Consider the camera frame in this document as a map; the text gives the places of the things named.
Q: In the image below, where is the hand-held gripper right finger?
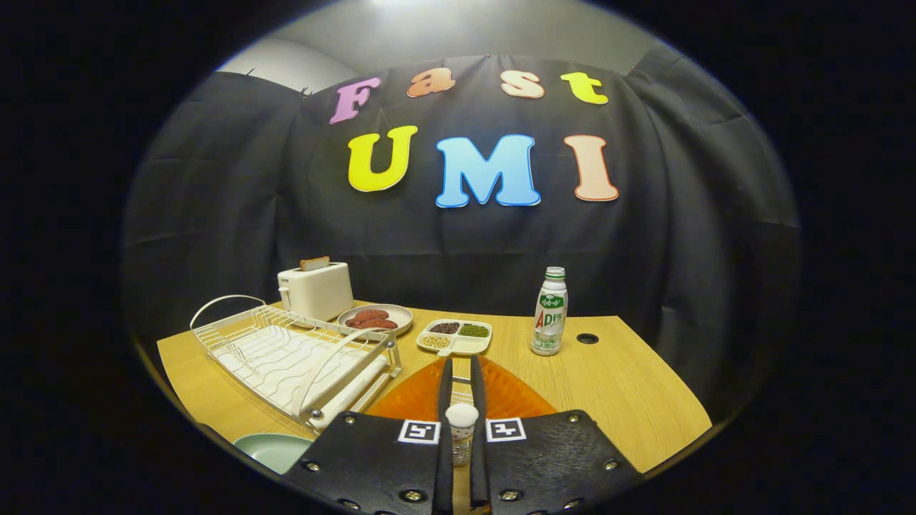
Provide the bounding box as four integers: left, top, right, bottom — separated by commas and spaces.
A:
469, 354, 645, 515

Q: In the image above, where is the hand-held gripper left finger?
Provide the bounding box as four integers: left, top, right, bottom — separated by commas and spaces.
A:
283, 356, 455, 515

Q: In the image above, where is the blue striped spoon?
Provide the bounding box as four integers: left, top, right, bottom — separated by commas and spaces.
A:
445, 376, 479, 467

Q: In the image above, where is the white wire dish rack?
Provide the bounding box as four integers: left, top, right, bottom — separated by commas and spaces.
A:
190, 294, 403, 433

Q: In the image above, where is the light green plate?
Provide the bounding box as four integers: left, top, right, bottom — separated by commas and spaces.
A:
234, 433, 313, 475

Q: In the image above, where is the white divided dish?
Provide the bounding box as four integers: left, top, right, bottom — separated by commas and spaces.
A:
416, 319, 493, 357

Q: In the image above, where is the beige round plate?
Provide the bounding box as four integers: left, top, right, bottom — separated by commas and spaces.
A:
337, 304, 414, 336

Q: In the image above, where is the white drink bottle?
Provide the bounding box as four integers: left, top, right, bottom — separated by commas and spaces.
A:
530, 267, 568, 357

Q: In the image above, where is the white toaster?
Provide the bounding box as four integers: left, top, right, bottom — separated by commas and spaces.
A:
278, 262, 354, 323

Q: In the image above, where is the black backdrop cloth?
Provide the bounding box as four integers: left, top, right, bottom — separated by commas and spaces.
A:
122, 54, 801, 430

